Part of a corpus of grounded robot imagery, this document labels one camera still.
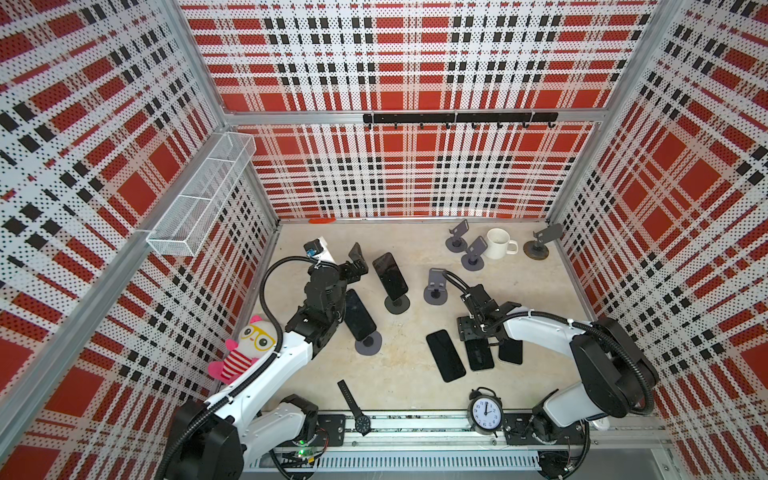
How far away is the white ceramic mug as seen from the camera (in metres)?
1.06

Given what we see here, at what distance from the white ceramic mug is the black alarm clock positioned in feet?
1.54

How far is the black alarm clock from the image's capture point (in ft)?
2.41
